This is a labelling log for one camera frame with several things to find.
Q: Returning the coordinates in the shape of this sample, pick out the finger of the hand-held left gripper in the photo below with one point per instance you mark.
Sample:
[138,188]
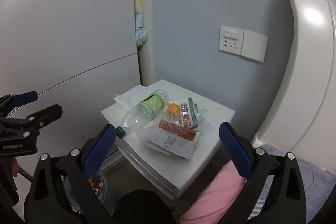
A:
[25,98]
[47,112]

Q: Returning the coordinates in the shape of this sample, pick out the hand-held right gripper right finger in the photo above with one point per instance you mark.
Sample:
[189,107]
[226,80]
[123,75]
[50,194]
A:
[236,153]

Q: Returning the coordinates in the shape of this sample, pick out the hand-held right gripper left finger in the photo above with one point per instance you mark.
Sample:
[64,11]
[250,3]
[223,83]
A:
[101,145]

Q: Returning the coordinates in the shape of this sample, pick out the clear plastic wrapper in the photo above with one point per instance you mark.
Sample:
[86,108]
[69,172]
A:
[204,121]

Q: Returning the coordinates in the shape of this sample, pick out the black trash bin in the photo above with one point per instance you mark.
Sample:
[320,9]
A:
[103,197]

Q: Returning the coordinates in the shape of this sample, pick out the clear plastic bottle green label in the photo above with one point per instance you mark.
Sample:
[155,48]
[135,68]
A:
[143,111]

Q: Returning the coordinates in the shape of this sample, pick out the white paper napkin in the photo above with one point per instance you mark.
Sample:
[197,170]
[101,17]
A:
[131,95]

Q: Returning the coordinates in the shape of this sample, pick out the white paper bag brown print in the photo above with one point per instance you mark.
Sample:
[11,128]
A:
[173,145]

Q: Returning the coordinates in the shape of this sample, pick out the orange snack piece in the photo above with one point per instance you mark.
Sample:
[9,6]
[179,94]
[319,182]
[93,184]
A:
[173,109]

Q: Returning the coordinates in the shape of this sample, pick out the person's left hand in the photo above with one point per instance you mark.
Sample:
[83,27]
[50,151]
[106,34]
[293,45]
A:
[15,169]

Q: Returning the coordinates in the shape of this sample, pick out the pink pillow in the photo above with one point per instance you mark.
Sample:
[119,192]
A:
[220,187]

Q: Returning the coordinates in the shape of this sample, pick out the colourful snack wrapper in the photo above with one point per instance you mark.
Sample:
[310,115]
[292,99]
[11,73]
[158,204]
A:
[94,184]

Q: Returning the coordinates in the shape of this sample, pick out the small white cabinet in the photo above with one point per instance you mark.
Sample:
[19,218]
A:
[220,113]

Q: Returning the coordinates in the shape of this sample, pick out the person's black trouser leg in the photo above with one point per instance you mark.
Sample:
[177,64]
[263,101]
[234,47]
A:
[141,205]

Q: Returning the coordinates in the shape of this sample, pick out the white wardrobe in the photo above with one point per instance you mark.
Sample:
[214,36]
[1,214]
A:
[65,29]

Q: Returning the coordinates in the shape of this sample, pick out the lavender bedding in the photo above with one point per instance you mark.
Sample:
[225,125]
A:
[315,182]

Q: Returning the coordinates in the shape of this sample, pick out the white bed headboard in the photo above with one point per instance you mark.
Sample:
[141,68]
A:
[307,69]

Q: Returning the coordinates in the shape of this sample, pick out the light blue cloth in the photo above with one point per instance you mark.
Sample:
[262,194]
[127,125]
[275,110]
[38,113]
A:
[140,32]

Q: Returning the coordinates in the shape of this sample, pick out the white light switch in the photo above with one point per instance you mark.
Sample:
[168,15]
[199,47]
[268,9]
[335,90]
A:
[254,45]

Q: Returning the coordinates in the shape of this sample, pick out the white wall socket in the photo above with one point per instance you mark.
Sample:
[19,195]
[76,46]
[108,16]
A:
[231,40]

